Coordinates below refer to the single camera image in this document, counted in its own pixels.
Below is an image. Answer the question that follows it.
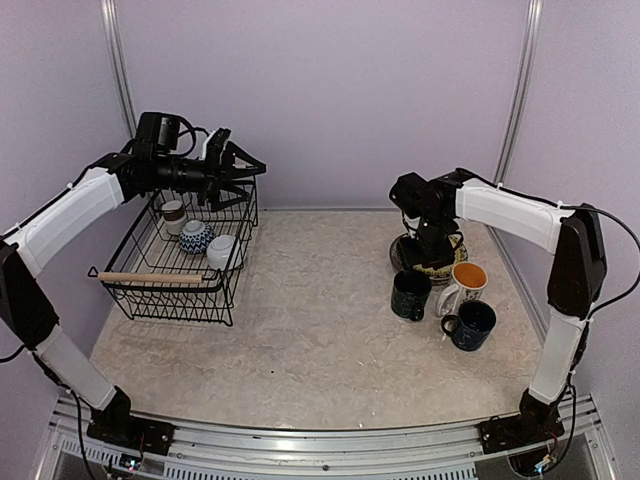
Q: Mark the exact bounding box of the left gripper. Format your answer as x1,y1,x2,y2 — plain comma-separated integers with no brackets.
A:
154,140,265,212

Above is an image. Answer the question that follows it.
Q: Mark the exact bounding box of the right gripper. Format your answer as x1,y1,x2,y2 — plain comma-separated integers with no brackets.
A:
396,212,455,276

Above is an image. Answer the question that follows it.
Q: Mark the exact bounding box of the grey deer print plate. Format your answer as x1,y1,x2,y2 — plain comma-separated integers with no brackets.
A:
389,234,449,287

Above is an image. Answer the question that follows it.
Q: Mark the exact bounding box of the white floral print mug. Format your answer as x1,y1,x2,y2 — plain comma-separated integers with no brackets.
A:
435,262,488,317

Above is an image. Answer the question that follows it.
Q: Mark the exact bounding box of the dark green ceramic mug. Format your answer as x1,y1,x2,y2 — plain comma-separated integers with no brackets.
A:
390,270,432,322

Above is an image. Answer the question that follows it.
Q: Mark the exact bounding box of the blue patterned white bowl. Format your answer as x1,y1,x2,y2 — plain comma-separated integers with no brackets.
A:
179,220,215,254

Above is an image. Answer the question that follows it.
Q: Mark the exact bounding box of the brown striped ceramic cup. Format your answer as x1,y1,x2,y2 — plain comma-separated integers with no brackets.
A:
161,200,188,236

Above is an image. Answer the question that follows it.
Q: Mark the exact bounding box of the navy blue ceramic mug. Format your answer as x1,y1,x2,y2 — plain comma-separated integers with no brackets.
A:
441,300,497,352

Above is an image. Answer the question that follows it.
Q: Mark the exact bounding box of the woven bamboo plate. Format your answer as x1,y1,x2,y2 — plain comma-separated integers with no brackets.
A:
413,232,468,282

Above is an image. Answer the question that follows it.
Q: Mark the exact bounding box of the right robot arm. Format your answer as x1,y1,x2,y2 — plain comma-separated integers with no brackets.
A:
389,168,607,444

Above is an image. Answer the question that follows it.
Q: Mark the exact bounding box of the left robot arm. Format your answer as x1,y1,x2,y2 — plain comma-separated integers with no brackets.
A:
1,140,266,445

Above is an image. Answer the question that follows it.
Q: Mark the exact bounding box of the plain white bowl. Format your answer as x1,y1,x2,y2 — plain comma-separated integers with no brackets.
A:
206,235,243,272

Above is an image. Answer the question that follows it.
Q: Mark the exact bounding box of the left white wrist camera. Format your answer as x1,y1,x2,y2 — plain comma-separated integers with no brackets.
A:
201,127,232,165

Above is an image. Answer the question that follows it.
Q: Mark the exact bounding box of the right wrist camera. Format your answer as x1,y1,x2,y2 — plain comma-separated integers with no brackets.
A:
389,172,443,220

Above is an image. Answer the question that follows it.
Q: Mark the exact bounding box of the black wire dish rack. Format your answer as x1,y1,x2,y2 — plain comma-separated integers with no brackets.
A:
88,177,258,326

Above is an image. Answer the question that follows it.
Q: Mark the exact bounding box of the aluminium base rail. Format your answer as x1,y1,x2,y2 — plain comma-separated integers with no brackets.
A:
32,395,620,479

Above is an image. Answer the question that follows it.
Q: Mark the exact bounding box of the left aluminium frame post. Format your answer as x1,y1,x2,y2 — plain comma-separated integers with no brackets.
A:
100,0,136,137

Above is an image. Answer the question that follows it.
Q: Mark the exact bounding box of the aluminium frame post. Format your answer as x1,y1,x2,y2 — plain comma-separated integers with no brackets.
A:
492,0,544,186
100,0,136,137

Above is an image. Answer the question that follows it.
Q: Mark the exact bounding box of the right aluminium frame post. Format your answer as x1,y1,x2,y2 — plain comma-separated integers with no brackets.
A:
492,0,544,186

